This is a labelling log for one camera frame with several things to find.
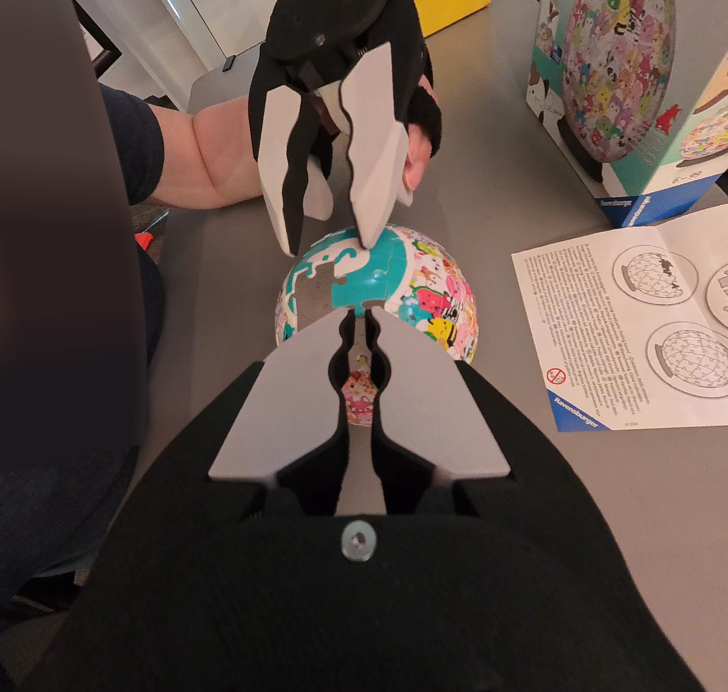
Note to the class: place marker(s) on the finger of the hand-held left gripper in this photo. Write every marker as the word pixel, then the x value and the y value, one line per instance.
pixel 375 151
pixel 273 163

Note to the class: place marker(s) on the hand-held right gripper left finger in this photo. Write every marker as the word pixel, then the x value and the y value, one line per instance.
pixel 284 413

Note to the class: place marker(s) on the person's left forearm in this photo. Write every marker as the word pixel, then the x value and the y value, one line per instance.
pixel 216 157

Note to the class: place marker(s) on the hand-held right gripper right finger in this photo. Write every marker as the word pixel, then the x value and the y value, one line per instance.
pixel 432 413

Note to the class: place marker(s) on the small red item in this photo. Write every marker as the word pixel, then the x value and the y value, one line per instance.
pixel 143 241

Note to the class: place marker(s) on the white instruction leaflet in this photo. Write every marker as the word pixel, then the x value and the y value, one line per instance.
pixel 597 305

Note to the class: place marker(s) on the colourful puzzle ball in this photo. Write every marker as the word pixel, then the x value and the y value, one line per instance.
pixel 421 299

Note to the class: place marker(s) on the puzzle ball cardboard box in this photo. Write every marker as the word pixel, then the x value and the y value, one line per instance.
pixel 614 77

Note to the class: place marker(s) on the person's blue jeans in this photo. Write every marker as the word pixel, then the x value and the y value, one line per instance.
pixel 57 521

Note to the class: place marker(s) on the person's left hand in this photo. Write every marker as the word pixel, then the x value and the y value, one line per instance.
pixel 418 160

